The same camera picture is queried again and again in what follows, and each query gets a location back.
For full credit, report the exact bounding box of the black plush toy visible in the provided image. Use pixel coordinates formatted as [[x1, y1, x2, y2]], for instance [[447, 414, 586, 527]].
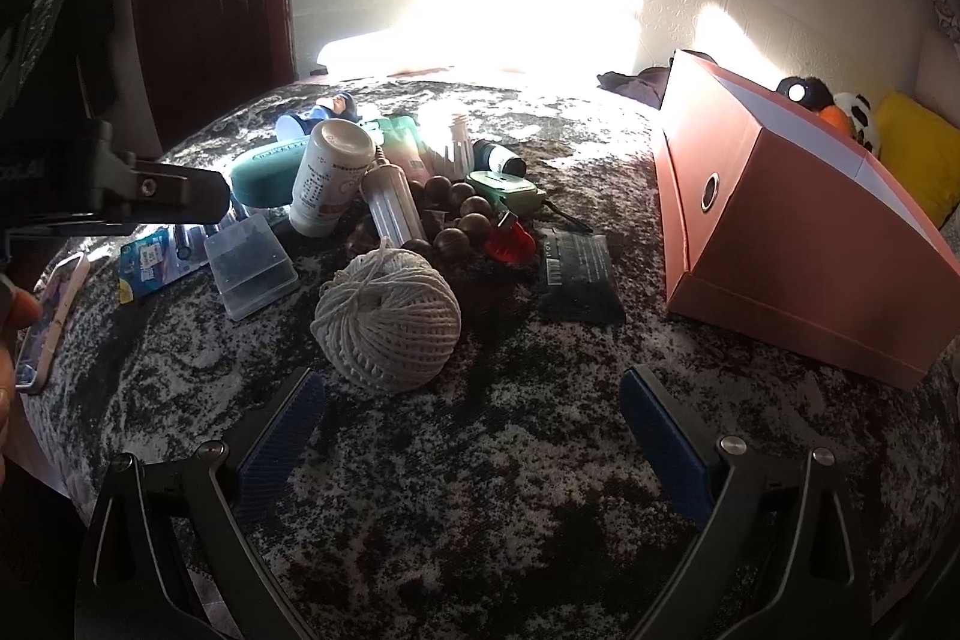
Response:
[[776, 76, 856, 135]]

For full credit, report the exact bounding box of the red plastic clip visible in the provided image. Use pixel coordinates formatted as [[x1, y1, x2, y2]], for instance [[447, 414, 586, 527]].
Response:
[[484, 212, 537, 268]]

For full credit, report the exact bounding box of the black flat packet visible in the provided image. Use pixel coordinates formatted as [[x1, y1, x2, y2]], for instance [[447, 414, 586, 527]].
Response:
[[536, 227, 627, 326]]

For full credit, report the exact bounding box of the clear ribbed bottle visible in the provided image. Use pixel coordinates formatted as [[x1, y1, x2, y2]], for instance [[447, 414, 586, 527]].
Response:
[[360, 149, 428, 245]]

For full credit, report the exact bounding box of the black cloth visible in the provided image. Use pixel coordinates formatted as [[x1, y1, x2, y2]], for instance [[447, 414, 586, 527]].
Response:
[[596, 66, 672, 109]]

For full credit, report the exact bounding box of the dark wooden door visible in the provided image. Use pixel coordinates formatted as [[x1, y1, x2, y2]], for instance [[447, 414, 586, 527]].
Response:
[[131, 0, 293, 157]]

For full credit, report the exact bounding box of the white pill bottle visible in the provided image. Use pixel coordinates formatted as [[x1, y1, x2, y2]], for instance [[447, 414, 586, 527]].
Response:
[[289, 119, 377, 238]]

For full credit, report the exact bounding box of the teal glasses case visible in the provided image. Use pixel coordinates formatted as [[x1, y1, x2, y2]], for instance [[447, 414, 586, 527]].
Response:
[[229, 134, 312, 208]]

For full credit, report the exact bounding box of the orange storage box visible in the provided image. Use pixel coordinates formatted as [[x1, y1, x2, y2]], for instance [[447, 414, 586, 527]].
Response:
[[651, 49, 960, 392]]

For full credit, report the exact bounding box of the white ribbed container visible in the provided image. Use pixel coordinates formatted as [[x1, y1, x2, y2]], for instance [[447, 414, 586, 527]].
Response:
[[431, 111, 475, 180]]

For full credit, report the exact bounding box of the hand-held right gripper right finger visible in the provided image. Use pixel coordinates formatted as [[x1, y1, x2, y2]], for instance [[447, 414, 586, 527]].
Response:
[[619, 364, 875, 640]]

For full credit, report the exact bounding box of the ball of white twine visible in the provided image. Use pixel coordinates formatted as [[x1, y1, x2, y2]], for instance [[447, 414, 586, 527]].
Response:
[[311, 239, 462, 395]]

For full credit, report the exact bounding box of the person's left hand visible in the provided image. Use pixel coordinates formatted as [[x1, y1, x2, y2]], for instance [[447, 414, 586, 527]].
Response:
[[0, 276, 44, 487]]

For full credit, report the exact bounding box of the yellow pillow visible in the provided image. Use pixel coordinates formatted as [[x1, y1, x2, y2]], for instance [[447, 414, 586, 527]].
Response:
[[874, 91, 960, 229]]

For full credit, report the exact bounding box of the blue battery blister pack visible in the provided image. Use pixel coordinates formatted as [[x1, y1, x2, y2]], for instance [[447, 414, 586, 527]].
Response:
[[118, 220, 226, 305]]

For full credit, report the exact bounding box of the clear plastic box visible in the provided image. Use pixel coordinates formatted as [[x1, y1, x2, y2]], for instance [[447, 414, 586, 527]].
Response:
[[204, 214, 299, 321]]

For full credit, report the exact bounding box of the small dark bottle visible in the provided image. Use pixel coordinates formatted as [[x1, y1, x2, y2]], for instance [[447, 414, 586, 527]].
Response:
[[472, 139, 527, 178]]

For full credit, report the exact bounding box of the blue toy figurine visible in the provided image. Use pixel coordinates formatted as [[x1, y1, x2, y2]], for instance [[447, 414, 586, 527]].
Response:
[[276, 92, 361, 142]]

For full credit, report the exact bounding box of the green tape measure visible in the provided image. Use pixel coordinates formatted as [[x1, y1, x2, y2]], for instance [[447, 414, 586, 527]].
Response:
[[465, 169, 593, 234]]

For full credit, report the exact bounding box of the phone in pale case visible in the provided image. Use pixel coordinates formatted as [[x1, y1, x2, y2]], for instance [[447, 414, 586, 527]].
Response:
[[15, 251, 91, 395]]

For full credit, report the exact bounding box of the white pillow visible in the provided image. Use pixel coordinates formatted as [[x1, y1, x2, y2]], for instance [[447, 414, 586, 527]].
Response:
[[315, 29, 466, 79]]

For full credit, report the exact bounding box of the wooden bead bracelet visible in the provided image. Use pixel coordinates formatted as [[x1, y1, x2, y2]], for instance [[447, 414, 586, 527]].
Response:
[[345, 175, 496, 259]]

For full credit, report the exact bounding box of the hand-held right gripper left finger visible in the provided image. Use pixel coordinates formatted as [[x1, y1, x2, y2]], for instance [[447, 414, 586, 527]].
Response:
[[75, 366, 327, 640]]

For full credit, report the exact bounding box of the pink pouch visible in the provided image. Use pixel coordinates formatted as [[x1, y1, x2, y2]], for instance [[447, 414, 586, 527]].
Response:
[[375, 115, 443, 180]]

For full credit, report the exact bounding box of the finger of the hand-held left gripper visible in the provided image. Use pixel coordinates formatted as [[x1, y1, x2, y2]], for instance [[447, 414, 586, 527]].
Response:
[[94, 119, 232, 235]]

